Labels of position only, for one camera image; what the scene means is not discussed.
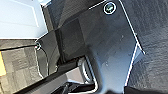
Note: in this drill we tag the grey robot torso limb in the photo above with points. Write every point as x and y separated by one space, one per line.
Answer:
76 71

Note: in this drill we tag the small round base fitting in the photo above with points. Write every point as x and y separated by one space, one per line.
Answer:
109 7

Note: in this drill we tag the white wardrobe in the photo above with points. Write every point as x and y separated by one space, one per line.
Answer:
16 20

